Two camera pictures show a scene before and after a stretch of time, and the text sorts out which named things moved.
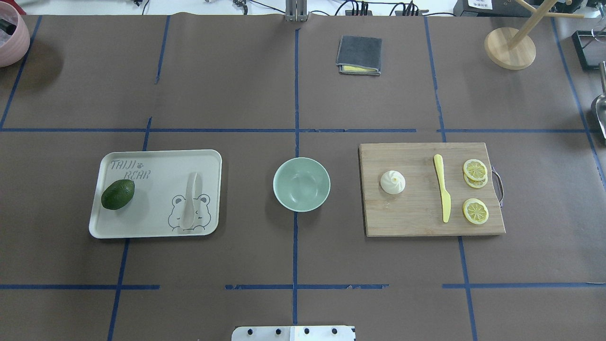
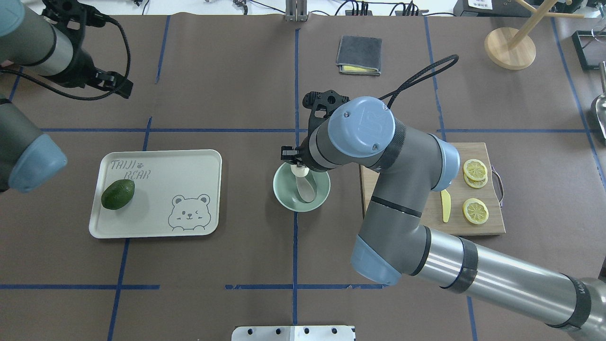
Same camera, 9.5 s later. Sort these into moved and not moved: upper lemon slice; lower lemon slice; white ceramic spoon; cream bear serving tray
Moved: white ceramic spoon
Not moved: cream bear serving tray; lower lemon slice; upper lemon slice
